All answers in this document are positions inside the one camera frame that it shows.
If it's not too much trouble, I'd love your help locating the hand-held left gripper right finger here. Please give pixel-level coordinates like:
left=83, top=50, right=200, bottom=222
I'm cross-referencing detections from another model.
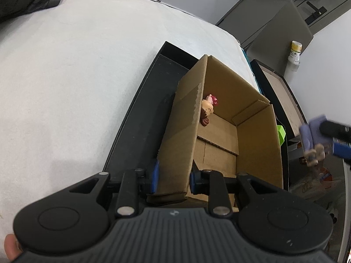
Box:
left=190, top=166, right=284, bottom=217

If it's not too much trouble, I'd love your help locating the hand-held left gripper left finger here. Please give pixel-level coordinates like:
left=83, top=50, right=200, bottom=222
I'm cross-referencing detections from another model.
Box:
left=68, top=159, right=161, bottom=217

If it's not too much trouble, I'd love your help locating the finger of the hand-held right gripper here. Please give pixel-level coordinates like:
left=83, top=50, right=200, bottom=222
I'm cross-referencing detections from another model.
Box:
left=330, top=141, right=351, bottom=165
left=319, top=120, right=351, bottom=143

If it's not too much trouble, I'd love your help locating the purple cube box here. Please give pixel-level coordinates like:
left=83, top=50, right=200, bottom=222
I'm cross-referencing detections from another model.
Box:
left=299, top=114, right=327, bottom=154

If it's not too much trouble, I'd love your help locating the green box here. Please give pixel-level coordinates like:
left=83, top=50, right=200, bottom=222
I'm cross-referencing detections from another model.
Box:
left=276, top=125, right=286, bottom=147

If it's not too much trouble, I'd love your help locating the brown cardboard box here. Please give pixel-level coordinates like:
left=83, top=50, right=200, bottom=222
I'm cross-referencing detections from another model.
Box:
left=147, top=55, right=284, bottom=206

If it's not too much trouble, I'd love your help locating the brown-haired doll figure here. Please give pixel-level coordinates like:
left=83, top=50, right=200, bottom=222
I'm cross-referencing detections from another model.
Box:
left=200, top=94, right=219, bottom=126

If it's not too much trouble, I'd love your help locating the black shallow tray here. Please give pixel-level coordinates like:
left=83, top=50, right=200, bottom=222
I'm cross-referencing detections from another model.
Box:
left=103, top=41, right=290, bottom=192

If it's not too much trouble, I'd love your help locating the person's left hand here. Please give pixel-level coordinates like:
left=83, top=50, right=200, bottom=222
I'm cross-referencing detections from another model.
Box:
left=4, top=234, right=22, bottom=261

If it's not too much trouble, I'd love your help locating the small beige object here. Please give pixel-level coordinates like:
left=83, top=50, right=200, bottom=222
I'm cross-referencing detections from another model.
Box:
left=304, top=144, right=327, bottom=167

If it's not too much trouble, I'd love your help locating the black box with brown inside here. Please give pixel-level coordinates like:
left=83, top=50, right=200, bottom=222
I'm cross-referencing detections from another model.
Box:
left=251, top=59, right=308, bottom=140

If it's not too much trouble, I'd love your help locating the white tube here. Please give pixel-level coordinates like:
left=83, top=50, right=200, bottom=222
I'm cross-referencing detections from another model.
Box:
left=284, top=57, right=301, bottom=78

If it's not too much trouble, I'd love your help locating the yellow-capped bottle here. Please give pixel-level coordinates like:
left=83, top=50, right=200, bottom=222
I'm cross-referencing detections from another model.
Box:
left=288, top=41, right=303, bottom=62

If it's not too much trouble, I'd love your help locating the grey box lid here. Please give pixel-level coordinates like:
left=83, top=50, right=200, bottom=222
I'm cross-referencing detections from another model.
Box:
left=247, top=0, right=314, bottom=74

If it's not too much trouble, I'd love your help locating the black bracket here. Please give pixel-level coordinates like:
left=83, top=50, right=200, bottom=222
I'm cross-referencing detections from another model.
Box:
left=304, top=1, right=327, bottom=24

